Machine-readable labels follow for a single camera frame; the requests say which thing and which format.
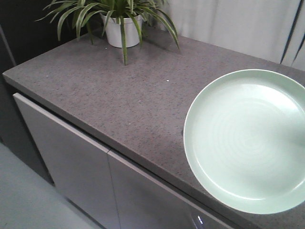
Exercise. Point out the white pleated curtain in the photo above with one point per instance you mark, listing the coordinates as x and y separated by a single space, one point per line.
273 30

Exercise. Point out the light green round plate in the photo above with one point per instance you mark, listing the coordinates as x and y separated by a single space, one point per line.
244 140

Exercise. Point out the grey cabinet doors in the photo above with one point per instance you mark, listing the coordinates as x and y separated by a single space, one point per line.
110 188

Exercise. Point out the green spider plant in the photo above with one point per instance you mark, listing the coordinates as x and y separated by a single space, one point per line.
120 18

